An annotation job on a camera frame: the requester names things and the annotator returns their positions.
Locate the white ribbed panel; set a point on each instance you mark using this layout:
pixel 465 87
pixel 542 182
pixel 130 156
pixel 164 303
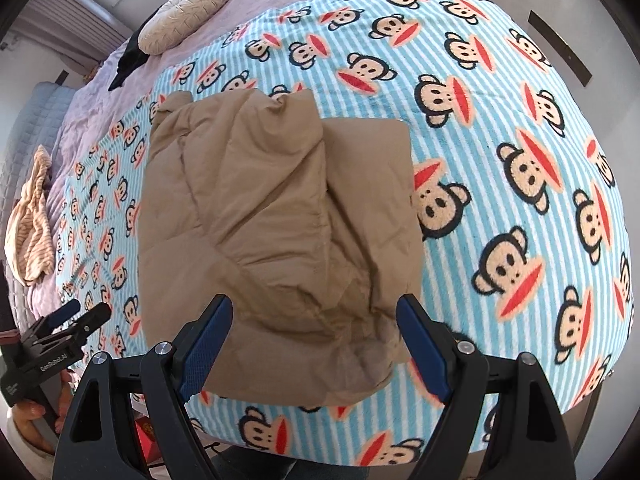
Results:
pixel 65 25

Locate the dark wall strip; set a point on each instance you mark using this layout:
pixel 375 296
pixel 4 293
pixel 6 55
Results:
pixel 560 47

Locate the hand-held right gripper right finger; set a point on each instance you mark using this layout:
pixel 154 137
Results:
pixel 425 355

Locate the cream round pillow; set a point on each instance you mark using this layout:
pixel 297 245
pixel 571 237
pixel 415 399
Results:
pixel 185 15

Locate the striped monkey printed blanket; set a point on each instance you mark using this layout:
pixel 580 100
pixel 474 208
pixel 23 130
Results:
pixel 500 110

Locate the person's left hand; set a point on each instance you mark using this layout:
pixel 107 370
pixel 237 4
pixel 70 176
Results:
pixel 30 417

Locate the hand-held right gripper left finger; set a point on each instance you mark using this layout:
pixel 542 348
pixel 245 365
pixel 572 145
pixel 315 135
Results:
pixel 205 355

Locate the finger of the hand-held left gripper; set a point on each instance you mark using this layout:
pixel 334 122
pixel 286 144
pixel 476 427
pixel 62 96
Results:
pixel 60 315
pixel 92 317

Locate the red box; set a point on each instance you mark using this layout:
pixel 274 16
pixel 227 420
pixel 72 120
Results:
pixel 147 435

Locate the black cloth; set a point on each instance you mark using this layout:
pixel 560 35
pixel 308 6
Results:
pixel 129 60

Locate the beige striped cloth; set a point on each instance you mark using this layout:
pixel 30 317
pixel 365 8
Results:
pixel 30 230

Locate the tan padded jacket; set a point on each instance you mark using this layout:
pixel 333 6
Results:
pixel 260 210

